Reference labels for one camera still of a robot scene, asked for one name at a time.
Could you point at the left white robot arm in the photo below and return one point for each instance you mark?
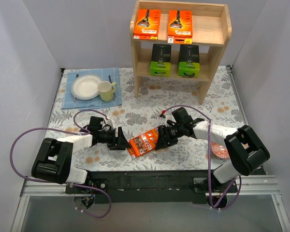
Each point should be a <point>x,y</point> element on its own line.
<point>54,159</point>

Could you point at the blue checkered cloth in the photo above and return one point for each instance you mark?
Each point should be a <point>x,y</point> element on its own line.
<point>97,102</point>

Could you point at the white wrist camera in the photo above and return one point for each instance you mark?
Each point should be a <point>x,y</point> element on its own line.
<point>166,118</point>
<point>112,121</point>

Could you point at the red patterned bowl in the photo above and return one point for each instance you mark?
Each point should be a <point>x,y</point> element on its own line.
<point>219,151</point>

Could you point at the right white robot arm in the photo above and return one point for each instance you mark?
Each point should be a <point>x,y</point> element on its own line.
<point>246,151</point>

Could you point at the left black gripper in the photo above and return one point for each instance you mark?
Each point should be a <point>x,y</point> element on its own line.
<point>117,138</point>

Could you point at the wooden two-tier shelf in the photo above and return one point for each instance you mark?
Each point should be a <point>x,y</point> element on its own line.
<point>211,27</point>

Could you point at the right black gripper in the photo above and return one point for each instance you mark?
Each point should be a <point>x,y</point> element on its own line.
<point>165,134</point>

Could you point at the orange razor box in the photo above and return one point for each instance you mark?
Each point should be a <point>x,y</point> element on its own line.
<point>143,144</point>
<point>147,24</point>
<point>180,27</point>

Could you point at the white plate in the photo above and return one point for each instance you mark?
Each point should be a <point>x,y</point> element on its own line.
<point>86,87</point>

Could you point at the yellow mug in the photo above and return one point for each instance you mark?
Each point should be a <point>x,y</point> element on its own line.
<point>106,90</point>

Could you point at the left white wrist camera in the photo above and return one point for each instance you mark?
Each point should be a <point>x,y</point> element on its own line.
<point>112,121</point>

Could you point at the black knife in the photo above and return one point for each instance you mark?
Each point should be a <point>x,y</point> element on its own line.
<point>110,78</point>

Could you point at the green black razor box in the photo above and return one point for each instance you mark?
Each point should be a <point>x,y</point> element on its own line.
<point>189,61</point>
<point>160,64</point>

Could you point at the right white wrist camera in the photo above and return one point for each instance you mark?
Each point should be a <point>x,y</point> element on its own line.
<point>166,118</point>

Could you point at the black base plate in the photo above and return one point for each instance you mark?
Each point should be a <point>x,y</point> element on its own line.
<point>150,186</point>

